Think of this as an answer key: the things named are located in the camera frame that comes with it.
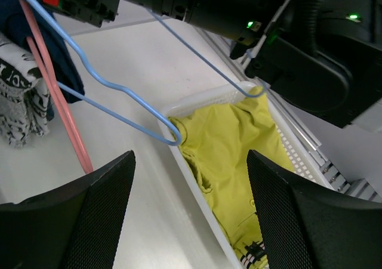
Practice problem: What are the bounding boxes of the pink wire hanger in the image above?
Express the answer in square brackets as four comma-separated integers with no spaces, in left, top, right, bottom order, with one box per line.
[19,0,93,174]

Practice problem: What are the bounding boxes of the white newspaper print trousers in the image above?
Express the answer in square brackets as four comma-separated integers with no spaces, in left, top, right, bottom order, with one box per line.
[1,34,50,148]

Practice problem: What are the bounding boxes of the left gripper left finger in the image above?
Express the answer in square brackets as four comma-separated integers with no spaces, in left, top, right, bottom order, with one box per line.
[1,150,136,268]

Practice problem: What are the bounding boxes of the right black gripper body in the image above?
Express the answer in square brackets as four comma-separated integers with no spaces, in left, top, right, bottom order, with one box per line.
[42,0,263,41]

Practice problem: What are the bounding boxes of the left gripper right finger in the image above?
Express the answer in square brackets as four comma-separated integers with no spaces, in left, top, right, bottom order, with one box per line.
[247,150,381,268]

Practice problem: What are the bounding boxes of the white plastic basket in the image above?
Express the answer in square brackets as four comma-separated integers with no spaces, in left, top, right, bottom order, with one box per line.
[156,81,335,269]

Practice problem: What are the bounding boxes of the yellow-green trousers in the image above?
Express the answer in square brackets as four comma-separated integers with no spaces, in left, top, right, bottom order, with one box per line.
[169,94,294,268]

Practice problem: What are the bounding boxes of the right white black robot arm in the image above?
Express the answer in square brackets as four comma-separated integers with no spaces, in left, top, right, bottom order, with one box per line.
[42,0,381,131]

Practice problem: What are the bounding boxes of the navy blue trousers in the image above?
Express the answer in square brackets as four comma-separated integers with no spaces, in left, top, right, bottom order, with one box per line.
[1,0,85,102]

